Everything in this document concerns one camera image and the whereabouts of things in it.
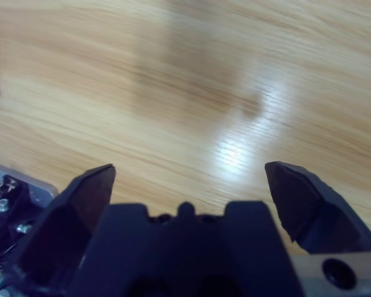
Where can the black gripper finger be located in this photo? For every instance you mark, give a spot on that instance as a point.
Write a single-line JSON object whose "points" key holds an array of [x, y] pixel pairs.
{"points": [[58, 241], [321, 219]]}

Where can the white mount plate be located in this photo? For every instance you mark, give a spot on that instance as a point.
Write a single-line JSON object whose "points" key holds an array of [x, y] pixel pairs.
{"points": [[40, 188]]}

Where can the dark camera post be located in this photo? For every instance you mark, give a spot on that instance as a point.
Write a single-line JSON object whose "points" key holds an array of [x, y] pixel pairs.
{"points": [[15, 191]]}

